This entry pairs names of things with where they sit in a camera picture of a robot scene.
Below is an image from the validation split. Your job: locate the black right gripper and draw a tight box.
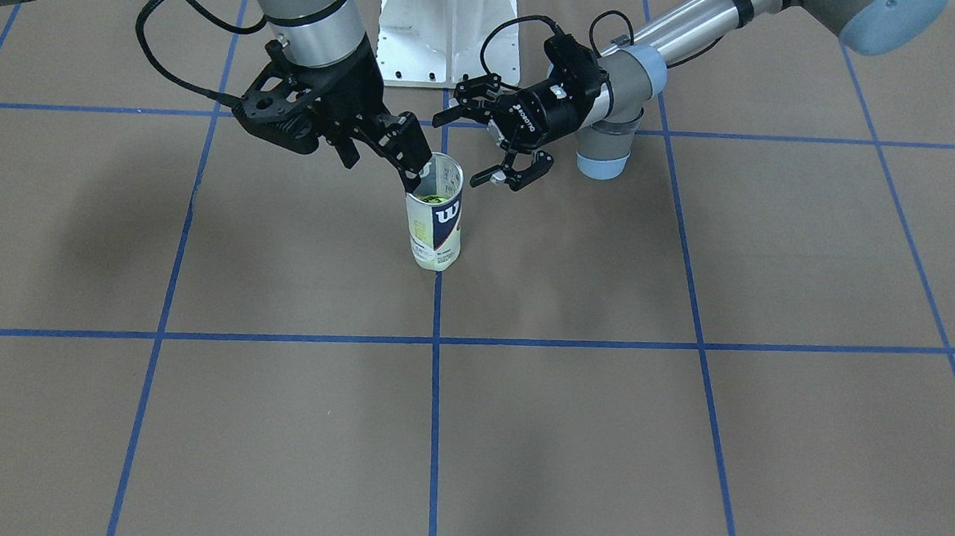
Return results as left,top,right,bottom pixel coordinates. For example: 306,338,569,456
233,38,433,193

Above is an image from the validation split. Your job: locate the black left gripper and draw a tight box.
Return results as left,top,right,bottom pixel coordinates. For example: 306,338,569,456
430,73,613,192

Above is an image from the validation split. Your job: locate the white tennis ball can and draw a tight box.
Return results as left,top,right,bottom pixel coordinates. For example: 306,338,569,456
405,153,464,271

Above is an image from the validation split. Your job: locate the yellow tennis ball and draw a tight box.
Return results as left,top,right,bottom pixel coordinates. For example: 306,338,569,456
412,193,452,206

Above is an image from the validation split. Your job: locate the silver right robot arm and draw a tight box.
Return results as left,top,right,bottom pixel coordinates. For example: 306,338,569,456
0,0,432,193

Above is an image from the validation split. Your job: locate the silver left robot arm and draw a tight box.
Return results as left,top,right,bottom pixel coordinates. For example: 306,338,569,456
432,0,948,191

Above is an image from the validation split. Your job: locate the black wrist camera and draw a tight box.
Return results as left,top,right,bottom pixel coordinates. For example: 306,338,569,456
544,33,603,93

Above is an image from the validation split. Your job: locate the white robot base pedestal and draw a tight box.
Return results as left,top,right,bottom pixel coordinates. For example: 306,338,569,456
376,0,521,89

